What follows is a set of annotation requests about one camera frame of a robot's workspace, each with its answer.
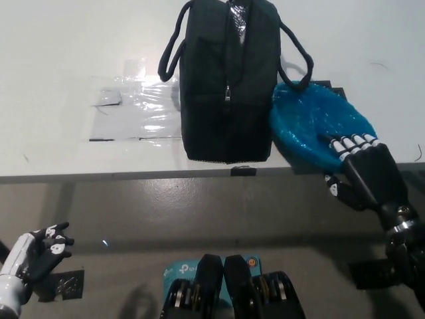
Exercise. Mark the black floor tape square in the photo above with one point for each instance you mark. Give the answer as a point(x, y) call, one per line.
point(68, 282)
point(370, 274)

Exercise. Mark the large black tape patch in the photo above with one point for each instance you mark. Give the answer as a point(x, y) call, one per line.
point(332, 91)

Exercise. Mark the clear plastic tape sheet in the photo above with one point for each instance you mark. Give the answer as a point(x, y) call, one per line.
point(149, 109)

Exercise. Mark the small black tape strip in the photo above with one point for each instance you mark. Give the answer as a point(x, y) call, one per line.
point(243, 170)

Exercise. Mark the black zippered fabric bag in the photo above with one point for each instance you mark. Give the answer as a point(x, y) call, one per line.
point(206, 99)

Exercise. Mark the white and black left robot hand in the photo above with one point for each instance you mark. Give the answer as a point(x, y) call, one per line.
point(20, 252)

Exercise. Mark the thin black thread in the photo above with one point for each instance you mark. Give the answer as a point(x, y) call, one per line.
point(378, 64)
point(416, 153)

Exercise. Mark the teal tp-link box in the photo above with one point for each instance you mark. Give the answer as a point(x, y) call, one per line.
point(181, 270)

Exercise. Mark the blue plate stack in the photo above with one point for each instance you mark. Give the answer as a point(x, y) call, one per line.
point(299, 126)

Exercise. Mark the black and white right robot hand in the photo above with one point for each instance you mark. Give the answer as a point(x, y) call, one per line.
point(372, 172)

